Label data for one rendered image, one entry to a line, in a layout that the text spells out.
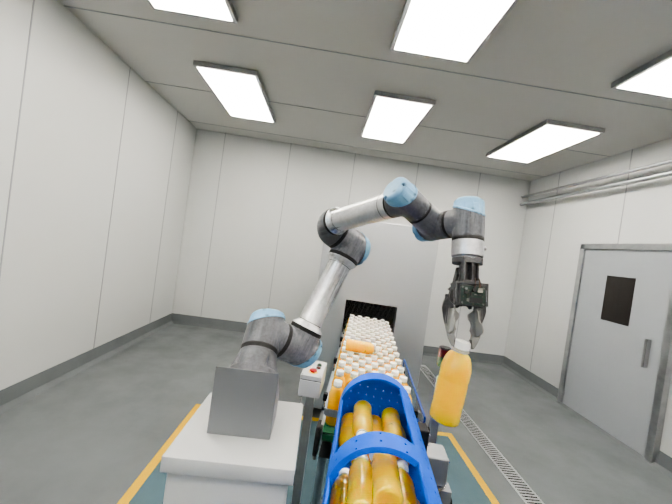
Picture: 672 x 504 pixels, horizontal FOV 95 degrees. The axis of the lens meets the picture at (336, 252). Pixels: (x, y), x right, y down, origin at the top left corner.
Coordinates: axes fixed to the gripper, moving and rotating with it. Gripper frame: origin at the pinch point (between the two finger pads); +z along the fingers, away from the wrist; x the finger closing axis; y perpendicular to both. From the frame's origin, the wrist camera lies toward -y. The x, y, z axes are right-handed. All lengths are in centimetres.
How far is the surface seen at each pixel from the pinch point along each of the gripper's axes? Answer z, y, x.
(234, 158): -239, -386, -296
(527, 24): -209, -115, 63
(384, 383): 22, -49, -17
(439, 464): 57, -72, 10
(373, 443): 27.3, -4.0, -19.1
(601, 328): -14, -356, 248
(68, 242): -38, -170, -325
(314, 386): 32, -66, -47
